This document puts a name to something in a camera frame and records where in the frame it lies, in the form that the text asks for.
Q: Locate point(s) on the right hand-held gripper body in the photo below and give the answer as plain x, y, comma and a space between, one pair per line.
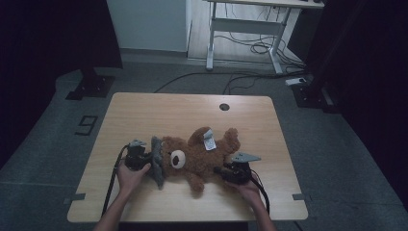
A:
239, 171

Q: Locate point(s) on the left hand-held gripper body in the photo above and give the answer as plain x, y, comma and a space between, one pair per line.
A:
136, 157

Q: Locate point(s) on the grey cloth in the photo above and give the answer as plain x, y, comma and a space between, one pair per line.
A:
157, 166

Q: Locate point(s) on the brown teddy bear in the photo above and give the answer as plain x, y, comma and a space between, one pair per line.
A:
198, 160

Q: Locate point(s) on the person's right hand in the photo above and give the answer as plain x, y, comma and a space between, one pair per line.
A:
248, 191

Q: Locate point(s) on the person's left hand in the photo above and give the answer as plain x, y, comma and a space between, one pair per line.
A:
130, 181

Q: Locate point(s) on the grey tape piece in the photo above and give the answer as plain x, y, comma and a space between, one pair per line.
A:
75, 198
301, 197

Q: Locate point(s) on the black stand base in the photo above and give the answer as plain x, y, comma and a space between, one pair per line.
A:
93, 86
308, 96

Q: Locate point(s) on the white power strip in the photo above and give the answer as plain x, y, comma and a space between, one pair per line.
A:
295, 81

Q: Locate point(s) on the dark curtain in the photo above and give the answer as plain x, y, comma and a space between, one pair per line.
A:
41, 64
375, 80

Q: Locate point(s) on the white metal desk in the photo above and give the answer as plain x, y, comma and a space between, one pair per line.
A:
243, 26

